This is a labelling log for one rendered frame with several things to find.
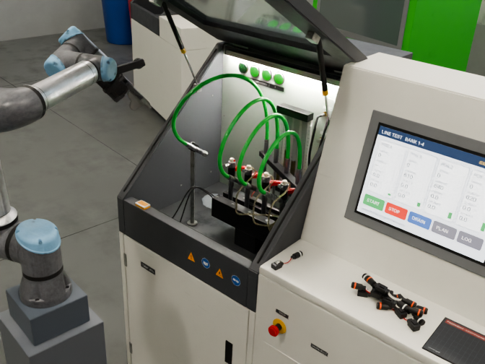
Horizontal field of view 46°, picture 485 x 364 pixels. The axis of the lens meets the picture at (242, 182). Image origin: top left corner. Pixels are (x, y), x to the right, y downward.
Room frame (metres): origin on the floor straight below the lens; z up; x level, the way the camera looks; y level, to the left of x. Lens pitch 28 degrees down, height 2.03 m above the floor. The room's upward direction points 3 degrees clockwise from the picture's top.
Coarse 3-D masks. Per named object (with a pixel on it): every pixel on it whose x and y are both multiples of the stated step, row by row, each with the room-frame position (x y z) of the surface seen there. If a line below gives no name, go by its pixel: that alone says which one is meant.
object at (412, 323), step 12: (360, 288) 1.32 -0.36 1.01; (372, 288) 1.32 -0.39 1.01; (384, 288) 1.30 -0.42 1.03; (384, 300) 1.27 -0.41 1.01; (396, 300) 1.28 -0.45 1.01; (408, 300) 1.26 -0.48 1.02; (396, 312) 1.25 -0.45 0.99; (408, 312) 1.25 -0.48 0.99; (420, 312) 1.23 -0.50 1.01; (408, 324) 1.20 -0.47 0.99; (420, 324) 1.20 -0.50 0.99
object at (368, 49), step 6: (354, 42) 2.22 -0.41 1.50; (360, 42) 2.23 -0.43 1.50; (366, 42) 2.23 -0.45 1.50; (252, 48) 2.24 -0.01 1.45; (360, 48) 2.13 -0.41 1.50; (366, 48) 2.13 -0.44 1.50; (372, 48) 2.13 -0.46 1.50; (378, 48) 2.14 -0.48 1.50; (384, 48) 2.14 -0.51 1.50; (390, 48) 2.15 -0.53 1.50; (366, 54) 2.05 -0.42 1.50; (372, 54) 2.05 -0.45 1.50; (390, 54) 2.06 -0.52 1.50; (396, 54) 2.07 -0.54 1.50; (402, 54) 2.07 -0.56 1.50; (408, 54) 2.08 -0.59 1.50
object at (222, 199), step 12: (216, 204) 1.85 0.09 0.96; (228, 204) 1.82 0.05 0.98; (240, 204) 1.85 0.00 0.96; (252, 204) 1.82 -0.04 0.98; (216, 216) 1.85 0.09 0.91; (228, 216) 1.81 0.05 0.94; (240, 216) 1.77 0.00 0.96; (252, 216) 1.74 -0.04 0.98; (264, 216) 1.75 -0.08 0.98; (240, 228) 1.77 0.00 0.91; (252, 228) 1.73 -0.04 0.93; (264, 228) 1.70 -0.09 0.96; (240, 240) 1.77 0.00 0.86; (252, 240) 1.73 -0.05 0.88; (264, 240) 1.70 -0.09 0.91; (252, 252) 1.73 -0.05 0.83
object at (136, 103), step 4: (128, 92) 1.83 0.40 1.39; (132, 92) 1.83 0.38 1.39; (128, 96) 1.83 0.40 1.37; (132, 96) 1.83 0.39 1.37; (132, 100) 1.83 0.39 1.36; (136, 100) 1.83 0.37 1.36; (140, 100) 1.83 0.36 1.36; (144, 100) 1.83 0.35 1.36; (132, 104) 1.82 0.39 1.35; (136, 104) 1.83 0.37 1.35; (140, 104) 1.83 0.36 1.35; (144, 104) 1.83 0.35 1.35; (148, 104) 1.84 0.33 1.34; (132, 108) 1.82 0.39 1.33; (136, 108) 1.83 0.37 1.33
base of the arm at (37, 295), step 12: (24, 276) 1.33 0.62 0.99; (48, 276) 1.32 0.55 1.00; (60, 276) 1.35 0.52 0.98; (24, 288) 1.32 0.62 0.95; (36, 288) 1.31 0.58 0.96; (48, 288) 1.31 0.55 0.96; (60, 288) 1.33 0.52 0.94; (24, 300) 1.31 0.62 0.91; (36, 300) 1.31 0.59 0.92; (48, 300) 1.30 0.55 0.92; (60, 300) 1.32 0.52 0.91
